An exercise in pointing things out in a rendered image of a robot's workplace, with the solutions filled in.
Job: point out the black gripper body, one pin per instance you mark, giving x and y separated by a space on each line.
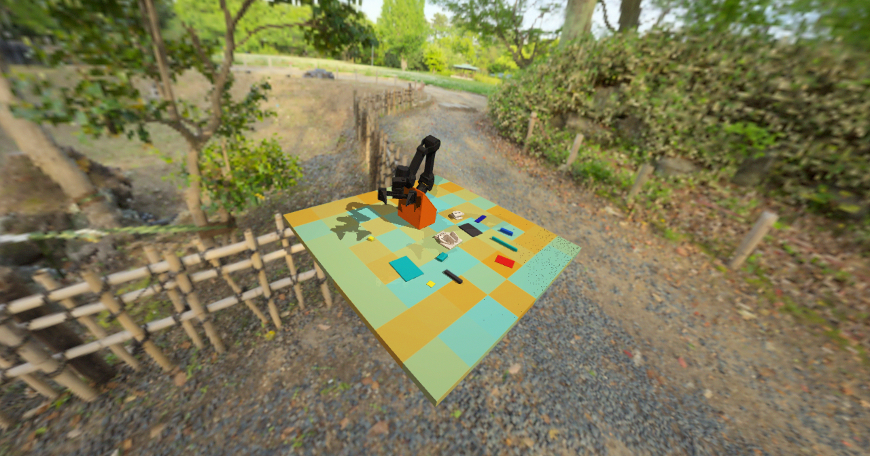
397 193

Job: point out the teal flat plate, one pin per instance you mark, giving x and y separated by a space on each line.
405 268

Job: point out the black long rectangular bar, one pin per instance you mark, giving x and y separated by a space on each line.
453 276

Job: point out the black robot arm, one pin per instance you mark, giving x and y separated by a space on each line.
406 176

